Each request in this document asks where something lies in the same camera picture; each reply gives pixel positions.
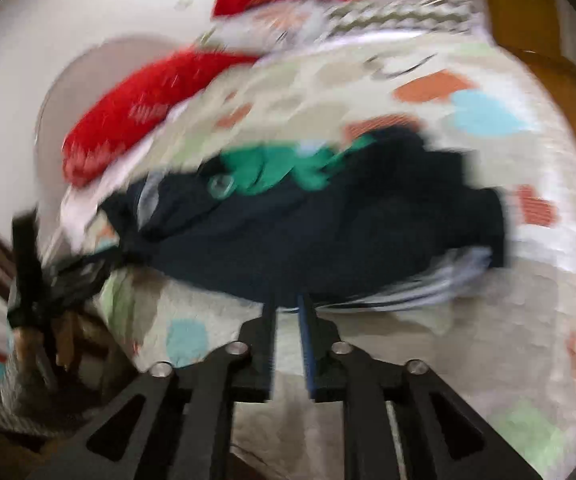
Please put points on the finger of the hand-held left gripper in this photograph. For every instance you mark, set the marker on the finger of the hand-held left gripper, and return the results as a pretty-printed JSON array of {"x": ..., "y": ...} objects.
[{"x": 87, "y": 267}]

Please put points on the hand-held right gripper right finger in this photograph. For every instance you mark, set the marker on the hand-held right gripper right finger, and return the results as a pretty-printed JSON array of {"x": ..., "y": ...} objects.
[{"x": 309, "y": 355}]

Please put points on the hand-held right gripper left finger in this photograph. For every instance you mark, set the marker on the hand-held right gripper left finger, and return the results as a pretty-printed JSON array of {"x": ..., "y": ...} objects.
[{"x": 269, "y": 355}]

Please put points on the dark navy pants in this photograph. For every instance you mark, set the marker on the dark navy pants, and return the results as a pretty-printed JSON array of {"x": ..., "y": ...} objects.
[{"x": 293, "y": 240}]

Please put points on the white grey striped cloth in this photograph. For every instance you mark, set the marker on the white grey striped cloth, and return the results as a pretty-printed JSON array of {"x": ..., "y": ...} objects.
[{"x": 418, "y": 285}]

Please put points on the grey woven cloth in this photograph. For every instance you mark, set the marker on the grey woven cloth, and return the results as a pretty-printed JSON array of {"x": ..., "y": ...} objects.
[{"x": 17, "y": 410}]

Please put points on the green cloth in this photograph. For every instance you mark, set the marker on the green cloth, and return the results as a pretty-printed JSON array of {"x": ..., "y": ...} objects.
[{"x": 263, "y": 167}]

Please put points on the printed pastel bedsheet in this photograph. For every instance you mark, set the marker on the printed pastel bedsheet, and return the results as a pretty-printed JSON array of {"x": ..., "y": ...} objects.
[{"x": 518, "y": 310}]

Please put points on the grey chevron patterned cloth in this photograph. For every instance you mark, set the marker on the grey chevron patterned cloth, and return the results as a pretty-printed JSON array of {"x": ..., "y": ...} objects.
[{"x": 398, "y": 15}]

